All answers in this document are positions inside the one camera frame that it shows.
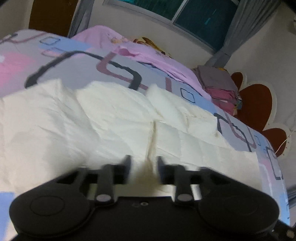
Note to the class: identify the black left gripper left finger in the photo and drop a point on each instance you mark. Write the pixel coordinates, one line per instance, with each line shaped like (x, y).
(101, 182)

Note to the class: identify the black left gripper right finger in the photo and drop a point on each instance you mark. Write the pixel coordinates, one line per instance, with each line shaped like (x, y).
(180, 177)

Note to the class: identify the white quilted duvet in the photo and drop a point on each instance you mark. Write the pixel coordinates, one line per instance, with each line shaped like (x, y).
(49, 130)

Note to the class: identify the folded grey and maroon clothes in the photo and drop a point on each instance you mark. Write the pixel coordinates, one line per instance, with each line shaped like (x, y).
(218, 83)

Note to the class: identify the red and white headboard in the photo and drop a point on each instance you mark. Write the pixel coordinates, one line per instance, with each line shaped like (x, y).
(259, 107)

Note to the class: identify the yellow patterned cloth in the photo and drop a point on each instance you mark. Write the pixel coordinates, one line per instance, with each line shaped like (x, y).
(148, 42)

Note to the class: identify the pink blanket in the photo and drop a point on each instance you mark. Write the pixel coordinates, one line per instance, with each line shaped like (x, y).
(108, 39)

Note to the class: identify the patterned grey bed sheet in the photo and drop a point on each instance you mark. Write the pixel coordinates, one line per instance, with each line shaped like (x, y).
(30, 57)

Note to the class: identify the left grey curtain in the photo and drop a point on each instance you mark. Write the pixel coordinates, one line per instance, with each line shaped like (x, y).
(81, 17)

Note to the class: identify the grey curtain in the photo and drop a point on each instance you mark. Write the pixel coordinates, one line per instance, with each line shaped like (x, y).
(249, 18)
(81, 17)

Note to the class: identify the brown wooden door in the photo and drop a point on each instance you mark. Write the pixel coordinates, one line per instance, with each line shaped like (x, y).
(52, 16)

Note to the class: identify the right grey curtain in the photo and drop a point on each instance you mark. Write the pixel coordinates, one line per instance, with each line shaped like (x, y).
(249, 18)

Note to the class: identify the aluminium frame window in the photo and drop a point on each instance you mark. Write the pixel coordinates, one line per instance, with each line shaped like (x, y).
(205, 20)

